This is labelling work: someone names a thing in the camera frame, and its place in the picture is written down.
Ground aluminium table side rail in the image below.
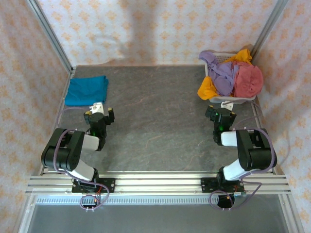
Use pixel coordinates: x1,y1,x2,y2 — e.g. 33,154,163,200
38,67,77,175
252,99,277,175

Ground slotted metal cable duct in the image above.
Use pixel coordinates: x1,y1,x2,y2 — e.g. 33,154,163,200
36,195,280,206

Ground red t-shirt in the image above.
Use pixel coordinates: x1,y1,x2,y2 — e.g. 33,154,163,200
232,61,264,98

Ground grey metal lower panel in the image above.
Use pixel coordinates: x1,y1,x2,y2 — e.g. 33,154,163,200
26,203,290,233

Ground blue t-shirt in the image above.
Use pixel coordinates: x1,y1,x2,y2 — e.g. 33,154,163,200
64,75,109,107

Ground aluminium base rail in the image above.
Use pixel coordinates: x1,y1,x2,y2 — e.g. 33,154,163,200
25,173,292,195

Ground lavender t-shirt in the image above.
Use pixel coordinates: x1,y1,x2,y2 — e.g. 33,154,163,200
198,50,240,97

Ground aluminium frame post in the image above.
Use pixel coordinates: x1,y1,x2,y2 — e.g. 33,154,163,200
26,0,76,73
250,0,290,59

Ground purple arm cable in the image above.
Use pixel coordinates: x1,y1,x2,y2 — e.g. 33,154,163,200
52,106,110,212
208,99,291,211

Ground white plastic basket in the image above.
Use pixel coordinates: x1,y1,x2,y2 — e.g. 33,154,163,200
205,51,257,105

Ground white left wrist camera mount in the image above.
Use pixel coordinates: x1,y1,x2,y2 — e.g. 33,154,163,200
88,101,104,115

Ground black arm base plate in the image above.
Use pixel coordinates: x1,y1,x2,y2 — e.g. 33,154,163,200
71,178,116,194
201,177,245,194

